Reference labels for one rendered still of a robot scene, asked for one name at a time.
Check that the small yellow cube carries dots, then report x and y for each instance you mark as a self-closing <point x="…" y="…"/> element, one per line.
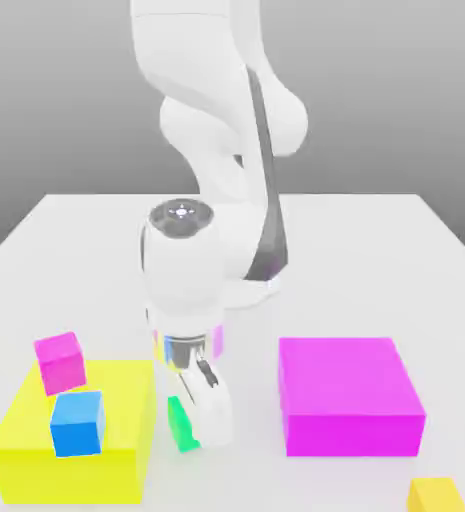
<point x="436" y="496"/>

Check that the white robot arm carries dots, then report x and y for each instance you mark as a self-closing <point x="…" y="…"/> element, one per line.
<point x="184" y="272"/>

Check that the small green cube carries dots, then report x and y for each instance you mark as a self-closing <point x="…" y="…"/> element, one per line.
<point x="180" y="428"/>

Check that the large yellow box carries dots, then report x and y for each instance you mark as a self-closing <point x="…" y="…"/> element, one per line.
<point x="76" y="472"/>

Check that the small blue cube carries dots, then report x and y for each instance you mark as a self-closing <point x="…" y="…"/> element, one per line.
<point x="76" y="426"/>

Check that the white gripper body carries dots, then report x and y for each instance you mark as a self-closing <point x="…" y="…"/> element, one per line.
<point x="212" y="412"/>

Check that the small magenta cube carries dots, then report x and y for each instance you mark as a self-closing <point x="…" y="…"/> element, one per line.
<point x="60" y="362"/>

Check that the large magenta box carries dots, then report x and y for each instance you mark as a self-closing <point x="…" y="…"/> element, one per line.
<point x="348" y="392"/>

